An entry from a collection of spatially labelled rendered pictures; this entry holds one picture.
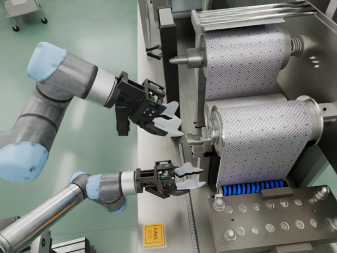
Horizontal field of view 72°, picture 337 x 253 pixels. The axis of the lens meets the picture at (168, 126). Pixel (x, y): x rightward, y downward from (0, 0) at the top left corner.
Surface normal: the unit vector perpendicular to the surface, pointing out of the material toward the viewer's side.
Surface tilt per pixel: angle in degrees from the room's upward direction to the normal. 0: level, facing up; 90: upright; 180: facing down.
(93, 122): 0
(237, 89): 92
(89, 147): 0
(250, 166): 90
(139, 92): 90
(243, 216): 0
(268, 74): 92
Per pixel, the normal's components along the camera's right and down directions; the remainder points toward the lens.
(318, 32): -0.99, 0.11
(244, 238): -0.07, -0.66
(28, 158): 0.72, -0.43
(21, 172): 0.00, 0.75
